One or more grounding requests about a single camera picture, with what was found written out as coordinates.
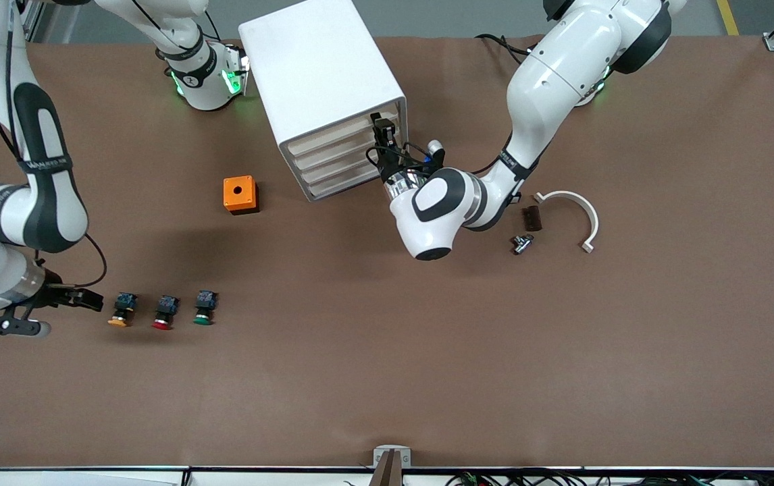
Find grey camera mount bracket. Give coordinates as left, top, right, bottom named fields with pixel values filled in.
left=368, top=445, right=413, bottom=486

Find white table edge rail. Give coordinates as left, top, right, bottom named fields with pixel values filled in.
left=0, top=464, right=774, bottom=486

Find green push button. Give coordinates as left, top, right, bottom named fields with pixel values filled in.
left=192, top=290, right=220, bottom=327

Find brown table cover sheet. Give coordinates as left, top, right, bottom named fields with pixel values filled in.
left=0, top=34, right=774, bottom=470

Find white curved bracket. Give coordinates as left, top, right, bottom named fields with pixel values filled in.
left=534, top=190, right=600, bottom=254

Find yellow push button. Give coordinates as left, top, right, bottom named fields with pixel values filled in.
left=107, top=292, right=140, bottom=329

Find grey plastic tray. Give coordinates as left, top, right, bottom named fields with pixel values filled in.
left=286, top=105, right=401, bottom=157

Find red push button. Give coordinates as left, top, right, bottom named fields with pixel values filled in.
left=151, top=294, right=182, bottom=331

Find black arm base cable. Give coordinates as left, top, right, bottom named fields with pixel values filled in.
left=475, top=32, right=533, bottom=67

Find tangled black cables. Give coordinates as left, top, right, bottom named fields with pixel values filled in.
left=444, top=469, right=774, bottom=486

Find orange button enclosure box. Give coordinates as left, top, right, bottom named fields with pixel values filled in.
left=223, top=175, right=260, bottom=216

